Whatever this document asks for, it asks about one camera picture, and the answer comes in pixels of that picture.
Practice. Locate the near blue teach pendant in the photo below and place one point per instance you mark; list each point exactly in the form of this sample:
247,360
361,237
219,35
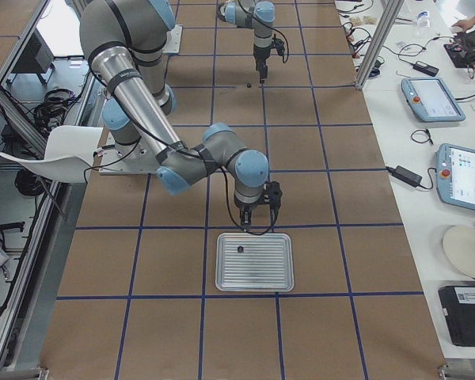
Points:
455,175

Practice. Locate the black power adapter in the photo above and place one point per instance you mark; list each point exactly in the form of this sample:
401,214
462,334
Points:
405,175
424,68

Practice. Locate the near black power adapter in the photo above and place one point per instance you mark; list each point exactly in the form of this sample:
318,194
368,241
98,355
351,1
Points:
405,175

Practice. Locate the black laptop with label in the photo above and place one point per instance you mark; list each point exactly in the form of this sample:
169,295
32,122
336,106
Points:
458,304

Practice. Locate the far black power adapter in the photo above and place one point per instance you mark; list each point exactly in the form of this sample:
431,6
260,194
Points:
424,68

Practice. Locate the clear plastic bottle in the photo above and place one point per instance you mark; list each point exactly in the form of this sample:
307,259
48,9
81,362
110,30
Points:
423,23

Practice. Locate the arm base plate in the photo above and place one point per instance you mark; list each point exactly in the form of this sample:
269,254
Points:
173,42
127,153

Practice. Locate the white plastic chair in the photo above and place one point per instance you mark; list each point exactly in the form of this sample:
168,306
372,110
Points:
68,153

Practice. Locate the blue teach pendant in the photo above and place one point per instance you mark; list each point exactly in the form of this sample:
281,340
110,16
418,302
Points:
455,175
430,100

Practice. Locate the ribbed metal tray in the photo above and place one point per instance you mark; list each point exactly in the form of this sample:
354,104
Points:
265,265

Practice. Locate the aluminium frame post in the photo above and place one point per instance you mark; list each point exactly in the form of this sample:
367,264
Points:
382,30

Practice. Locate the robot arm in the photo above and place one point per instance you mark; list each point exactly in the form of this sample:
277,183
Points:
122,42
258,17

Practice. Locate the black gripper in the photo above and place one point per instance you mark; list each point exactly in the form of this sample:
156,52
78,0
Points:
261,61
246,207

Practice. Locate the beige round plate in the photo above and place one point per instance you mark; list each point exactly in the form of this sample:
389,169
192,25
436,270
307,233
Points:
459,248

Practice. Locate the far blue teach pendant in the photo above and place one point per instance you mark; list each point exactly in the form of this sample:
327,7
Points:
430,100

